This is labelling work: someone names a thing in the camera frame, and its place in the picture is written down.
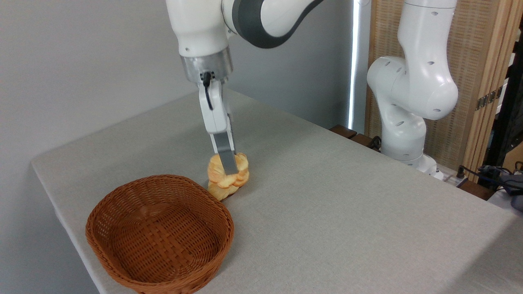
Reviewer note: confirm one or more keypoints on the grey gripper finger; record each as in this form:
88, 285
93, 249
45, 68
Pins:
225, 153

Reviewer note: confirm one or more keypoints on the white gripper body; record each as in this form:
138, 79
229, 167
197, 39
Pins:
214, 116

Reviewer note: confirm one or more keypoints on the round flower-shaped bread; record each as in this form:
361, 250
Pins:
216, 173

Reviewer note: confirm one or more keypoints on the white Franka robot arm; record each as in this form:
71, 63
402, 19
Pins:
416, 81

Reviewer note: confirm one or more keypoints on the long golden bread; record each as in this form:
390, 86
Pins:
220, 192

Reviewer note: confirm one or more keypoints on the brown wicker basket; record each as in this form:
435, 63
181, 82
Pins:
163, 237

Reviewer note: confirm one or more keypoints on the dark brown wooden slat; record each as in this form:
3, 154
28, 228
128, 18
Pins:
476, 190
363, 140
343, 131

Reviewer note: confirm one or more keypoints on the wooden rattan folding screen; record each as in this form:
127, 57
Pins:
470, 41

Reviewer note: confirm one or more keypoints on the metal screen hinge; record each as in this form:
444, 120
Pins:
488, 98

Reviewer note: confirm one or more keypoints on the black metal stand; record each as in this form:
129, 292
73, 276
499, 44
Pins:
504, 114

